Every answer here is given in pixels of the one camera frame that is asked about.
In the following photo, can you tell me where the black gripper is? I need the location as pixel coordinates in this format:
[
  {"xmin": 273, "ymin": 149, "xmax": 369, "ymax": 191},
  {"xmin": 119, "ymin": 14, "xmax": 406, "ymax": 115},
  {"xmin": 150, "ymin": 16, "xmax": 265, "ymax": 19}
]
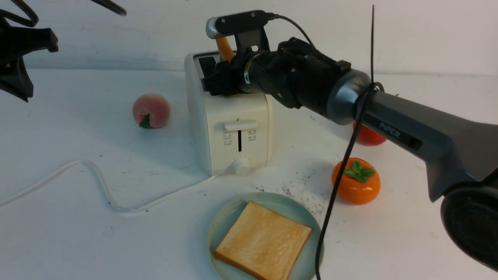
[{"xmin": 201, "ymin": 52, "xmax": 254, "ymax": 96}]

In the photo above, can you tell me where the toast slice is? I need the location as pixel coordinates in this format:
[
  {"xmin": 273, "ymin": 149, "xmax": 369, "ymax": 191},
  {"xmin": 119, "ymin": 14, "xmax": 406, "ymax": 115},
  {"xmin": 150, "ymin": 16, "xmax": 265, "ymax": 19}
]
[
  {"xmin": 214, "ymin": 201, "xmax": 312, "ymax": 280},
  {"xmin": 215, "ymin": 37, "xmax": 235, "ymax": 62}
]

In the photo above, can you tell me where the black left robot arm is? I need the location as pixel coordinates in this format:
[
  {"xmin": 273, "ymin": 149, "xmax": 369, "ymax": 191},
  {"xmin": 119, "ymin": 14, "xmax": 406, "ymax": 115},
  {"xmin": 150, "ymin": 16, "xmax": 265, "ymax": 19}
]
[{"xmin": 0, "ymin": 0, "xmax": 59, "ymax": 102}]

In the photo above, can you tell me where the white two-slot toaster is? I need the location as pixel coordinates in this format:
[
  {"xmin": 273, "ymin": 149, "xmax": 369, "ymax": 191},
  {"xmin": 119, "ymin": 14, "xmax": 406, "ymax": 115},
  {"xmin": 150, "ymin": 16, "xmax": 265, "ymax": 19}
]
[{"xmin": 184, "ymin": 51, "xmax": 274, "ymax": 177}]

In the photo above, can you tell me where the pink peach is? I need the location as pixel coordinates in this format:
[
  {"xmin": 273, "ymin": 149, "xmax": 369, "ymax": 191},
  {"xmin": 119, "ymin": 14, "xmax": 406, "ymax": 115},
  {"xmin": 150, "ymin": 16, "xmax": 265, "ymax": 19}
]
[{"xmin": 132, "ymin": 93, "xmax": 171, "ymax": 129}]

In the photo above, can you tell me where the red apple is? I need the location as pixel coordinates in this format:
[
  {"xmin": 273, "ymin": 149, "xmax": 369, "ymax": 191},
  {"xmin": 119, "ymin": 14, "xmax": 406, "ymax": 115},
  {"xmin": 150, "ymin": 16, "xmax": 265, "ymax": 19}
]
[{"xmin": 356, "ymin": 125, "xmax": 387, "ymax": 146}]

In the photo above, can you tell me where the orange persimmon with green leaf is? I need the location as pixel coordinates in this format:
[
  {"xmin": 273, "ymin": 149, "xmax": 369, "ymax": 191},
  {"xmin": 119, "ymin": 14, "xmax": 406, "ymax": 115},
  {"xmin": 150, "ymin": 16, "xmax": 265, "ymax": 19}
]
[{"xmin": 337, "ymin": 157, "xmax": 381, "ymax": 205}]

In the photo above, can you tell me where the light green round plate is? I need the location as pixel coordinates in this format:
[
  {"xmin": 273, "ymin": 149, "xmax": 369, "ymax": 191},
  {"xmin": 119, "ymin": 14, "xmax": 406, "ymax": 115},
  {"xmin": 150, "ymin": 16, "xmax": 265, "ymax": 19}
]
[{"xmin": 206, "ymin": 192, "xmax": 321, "ymax": 280}]

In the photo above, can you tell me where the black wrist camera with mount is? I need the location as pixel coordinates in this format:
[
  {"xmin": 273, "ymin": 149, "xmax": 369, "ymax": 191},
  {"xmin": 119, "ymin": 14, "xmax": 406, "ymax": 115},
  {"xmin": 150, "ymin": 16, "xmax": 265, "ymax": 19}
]
[{"xmin": 205, "ymin": 10, "xmax": 274, "ymax": 54}]

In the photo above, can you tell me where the black thin arm cable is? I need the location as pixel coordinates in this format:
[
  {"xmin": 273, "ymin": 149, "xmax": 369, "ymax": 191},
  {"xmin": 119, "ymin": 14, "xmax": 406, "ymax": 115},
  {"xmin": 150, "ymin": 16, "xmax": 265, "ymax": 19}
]
[{"xmin": 314, "ymin": 5, "xmax": 386, "ymax": 280}]

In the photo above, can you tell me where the white power cord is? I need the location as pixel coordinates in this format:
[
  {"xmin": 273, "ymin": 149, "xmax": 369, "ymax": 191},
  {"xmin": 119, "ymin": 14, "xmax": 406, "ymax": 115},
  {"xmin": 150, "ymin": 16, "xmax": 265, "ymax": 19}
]
[{"xmin": 0, "ymin": 160, "xmax": 217, "ymax": 213}]

